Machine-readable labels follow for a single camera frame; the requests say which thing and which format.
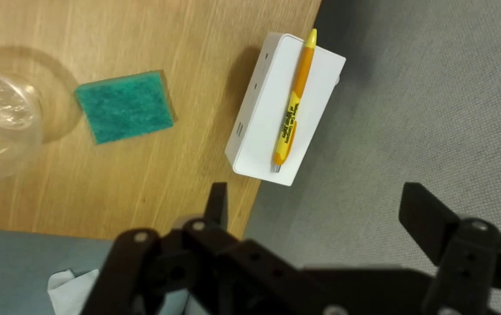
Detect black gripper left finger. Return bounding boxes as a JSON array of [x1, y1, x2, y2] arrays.
[[81, 180, 307, 315]]

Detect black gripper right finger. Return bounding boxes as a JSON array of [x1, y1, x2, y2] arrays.
[[398, 180, 501, 315]]

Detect yellow pen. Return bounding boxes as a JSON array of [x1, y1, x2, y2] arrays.
[[270, 26, 321, 171]]

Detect white rectangular device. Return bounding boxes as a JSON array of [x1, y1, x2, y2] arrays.
[[223, 29, 349, 189]]

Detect white crumpled tissue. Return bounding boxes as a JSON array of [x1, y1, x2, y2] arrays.
[[46, 266, 106, 315]]

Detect teal seat cushion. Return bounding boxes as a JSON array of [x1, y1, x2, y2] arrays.
[[0, 225, 195, 315]]

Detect green sponge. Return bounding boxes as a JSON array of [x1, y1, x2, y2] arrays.
[[73, 68, 178, 147]]

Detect clear glass bowl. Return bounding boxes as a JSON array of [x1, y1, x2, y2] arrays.
[[0, 61, 48, 183]]

